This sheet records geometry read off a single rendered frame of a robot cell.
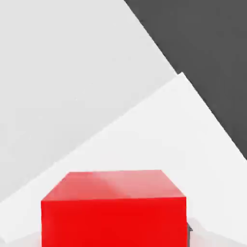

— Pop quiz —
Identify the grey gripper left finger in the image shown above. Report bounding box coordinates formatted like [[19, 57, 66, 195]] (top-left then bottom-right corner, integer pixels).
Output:
[[4, 230, 42, 247]]

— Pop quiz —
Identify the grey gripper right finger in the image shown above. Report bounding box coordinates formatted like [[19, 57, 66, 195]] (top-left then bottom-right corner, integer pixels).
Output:
[[186, 217, 247, 247]]

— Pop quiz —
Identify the small red cube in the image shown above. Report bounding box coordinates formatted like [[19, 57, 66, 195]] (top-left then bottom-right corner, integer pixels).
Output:
[[41, 169, 188, 247]]

